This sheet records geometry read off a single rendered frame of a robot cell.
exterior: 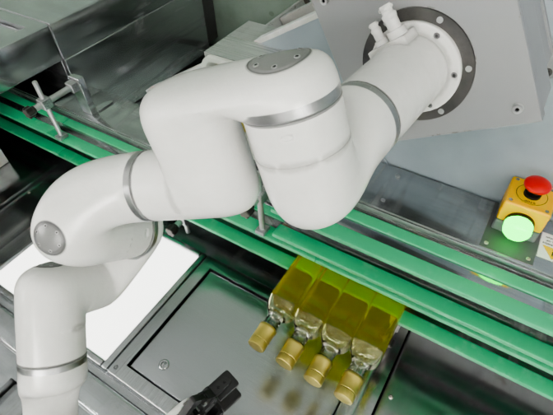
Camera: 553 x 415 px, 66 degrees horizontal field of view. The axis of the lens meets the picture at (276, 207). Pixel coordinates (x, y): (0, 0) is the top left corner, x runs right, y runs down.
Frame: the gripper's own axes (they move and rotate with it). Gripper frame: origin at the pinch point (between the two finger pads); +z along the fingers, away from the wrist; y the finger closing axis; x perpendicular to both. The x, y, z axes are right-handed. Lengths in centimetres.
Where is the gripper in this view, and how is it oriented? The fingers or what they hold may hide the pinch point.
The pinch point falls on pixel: (226, 390)
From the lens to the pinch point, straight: 78.8
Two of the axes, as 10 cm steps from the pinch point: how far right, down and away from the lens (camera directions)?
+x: -6.9, -5.3, 5.0
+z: 7.3, -5.2, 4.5
